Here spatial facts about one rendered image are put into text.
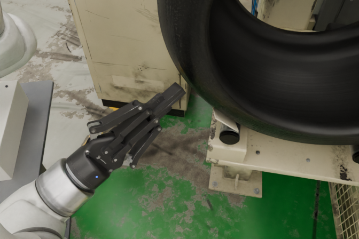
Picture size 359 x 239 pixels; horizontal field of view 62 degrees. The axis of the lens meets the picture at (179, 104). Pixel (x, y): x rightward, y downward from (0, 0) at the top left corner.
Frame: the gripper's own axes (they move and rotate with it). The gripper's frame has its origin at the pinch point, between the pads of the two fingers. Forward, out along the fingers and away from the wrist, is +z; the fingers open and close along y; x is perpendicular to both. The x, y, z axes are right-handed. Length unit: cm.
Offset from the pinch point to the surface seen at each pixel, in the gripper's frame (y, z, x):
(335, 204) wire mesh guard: 92, 26, -4
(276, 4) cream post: 12.0, 39.9, -17.3
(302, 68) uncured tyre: 24.8, 32.9, -6.3
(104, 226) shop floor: 72, -56, -59
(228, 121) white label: 13.1, 7.1, 1.8
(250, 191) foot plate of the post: 105, 7, -41
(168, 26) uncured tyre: -11.7, 7.3, 2.1
